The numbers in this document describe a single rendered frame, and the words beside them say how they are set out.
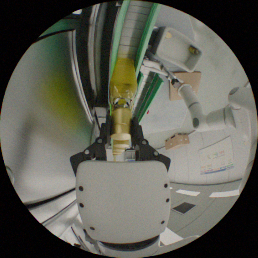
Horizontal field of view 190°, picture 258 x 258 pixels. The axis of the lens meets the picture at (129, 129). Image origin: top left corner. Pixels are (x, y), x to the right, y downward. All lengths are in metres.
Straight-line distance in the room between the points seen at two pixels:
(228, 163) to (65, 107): 3.87
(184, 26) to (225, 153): 3.63
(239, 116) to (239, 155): 3.41
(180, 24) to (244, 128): 0.48
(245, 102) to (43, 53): 0.34
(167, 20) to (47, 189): 0.64
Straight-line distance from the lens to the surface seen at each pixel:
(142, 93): 0.43
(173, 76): 0.29
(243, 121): 0.30
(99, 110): 0.55
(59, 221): 0.22
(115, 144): 0.17
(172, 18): 0.52
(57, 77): 0.17
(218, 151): 3.81
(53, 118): 0.17
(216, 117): 0.40
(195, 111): 0.50
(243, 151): 3.67
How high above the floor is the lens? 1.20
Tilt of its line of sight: 25 degrees down
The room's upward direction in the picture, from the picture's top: 179 degrees clockwise
